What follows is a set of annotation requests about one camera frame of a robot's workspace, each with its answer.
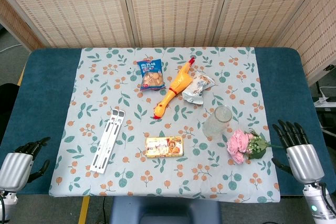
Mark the silver foil snack bag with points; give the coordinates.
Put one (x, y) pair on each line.
(197, 87)

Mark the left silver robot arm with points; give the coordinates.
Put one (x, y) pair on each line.
(6, 201)

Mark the yellow rubber chicken toy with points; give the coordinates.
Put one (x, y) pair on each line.
(178, 82)

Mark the pink rose bouquet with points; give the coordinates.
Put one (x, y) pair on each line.
(237, 144)

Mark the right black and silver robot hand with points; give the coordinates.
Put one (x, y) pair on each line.
(304, 161)

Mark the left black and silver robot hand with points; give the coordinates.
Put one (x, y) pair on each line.
(15, 167)

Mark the white folding laptop stand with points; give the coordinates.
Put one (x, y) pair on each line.
(97, 165)

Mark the blue felt table cover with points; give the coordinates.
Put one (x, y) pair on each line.
(44, 90)

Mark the yellow curry box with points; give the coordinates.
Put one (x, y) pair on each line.
(164, 147)

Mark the blue biscuit snack bag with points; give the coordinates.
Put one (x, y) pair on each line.
(151, 77)

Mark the floral leaf print tablecloth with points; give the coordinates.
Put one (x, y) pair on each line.
(162, 176)

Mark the woven bamboo screen panel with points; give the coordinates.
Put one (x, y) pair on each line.
(65, 6)
(262, 6)
(315, 37)
(176, 6)
(15, 27)

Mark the transparent textured glass vase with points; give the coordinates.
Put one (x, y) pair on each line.
(216, 125)

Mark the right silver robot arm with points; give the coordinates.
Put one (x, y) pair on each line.
(317, 203)

